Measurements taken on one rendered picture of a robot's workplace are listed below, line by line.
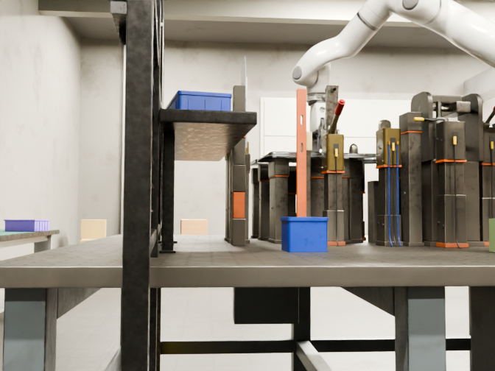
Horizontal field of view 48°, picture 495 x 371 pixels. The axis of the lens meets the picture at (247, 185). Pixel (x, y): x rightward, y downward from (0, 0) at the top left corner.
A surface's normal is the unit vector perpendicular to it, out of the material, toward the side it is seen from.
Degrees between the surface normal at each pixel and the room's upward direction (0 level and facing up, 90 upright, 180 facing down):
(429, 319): 90
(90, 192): 90
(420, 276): 90
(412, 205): 90
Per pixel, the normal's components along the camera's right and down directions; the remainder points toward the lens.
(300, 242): 0.14, -0.05
